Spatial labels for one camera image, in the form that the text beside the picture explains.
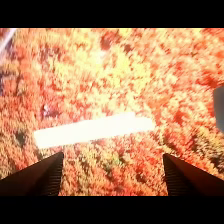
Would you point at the light blue T-shirt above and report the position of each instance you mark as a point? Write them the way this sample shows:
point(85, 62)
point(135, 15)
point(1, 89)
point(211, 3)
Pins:
point(219, 108)

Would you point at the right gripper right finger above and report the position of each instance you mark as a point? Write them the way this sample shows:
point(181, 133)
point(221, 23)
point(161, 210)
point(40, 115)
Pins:
point(188, 178)

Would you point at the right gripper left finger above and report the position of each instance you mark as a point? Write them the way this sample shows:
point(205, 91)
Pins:
point(40, 176)

